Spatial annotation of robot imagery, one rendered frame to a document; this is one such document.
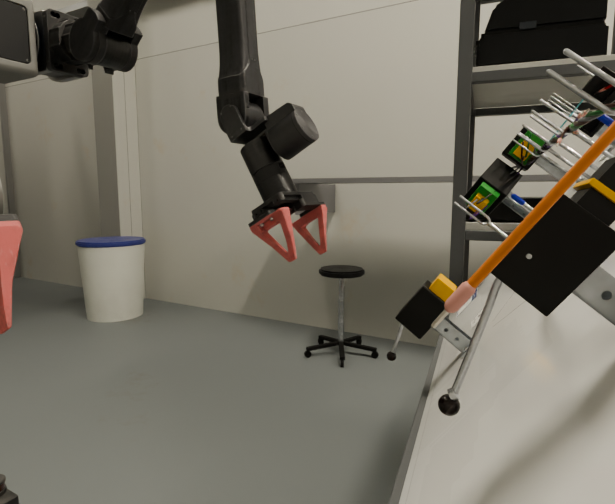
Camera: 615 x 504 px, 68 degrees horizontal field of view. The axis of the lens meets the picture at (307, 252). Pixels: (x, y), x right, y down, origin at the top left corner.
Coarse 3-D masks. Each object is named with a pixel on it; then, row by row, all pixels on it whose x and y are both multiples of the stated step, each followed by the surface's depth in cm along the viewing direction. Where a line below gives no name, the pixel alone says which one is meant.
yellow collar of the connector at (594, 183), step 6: (588, 180) 24; (594, 180) 24; (576, 186) 27; (582, 186) 25; (588, 186) 25; (594, 186) 24; (600, 186) 24; (600, 192) 24; (606, 192) 24; (612, 192) 24; (612, 198) 24
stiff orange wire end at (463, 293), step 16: (608, 128) 14; (608, 144) 14; (592, 160) 15; (576, 176) 15; (560, 192) 15; (544, 208) 15; (528, 224) 15; (512, 240) 16; (496, 256) 16; (480, 272) 16; (464, 288) 16; (448, 304) 17
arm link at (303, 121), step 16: (224, 112) 73; (272, 112) 71; (288, 112) 69; (304, 112) 71; (224, 128) 73; (240, 128) 71; (256, 128) 72; (272, 128) 71; (288, 128) 68; (304, 128) 68; (272, 144) 70; (288, 144) 69; (304, 144) 70
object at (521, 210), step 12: (492, 168) 94; (504, 168) 95; (480, 180) 92; (492, 180) 92; (504, 180) 93; (516, 180) 94; (468, 192) 95; (504, 192) 91; (492, 204) 93; (516, 204) 96; (528, 204) 94
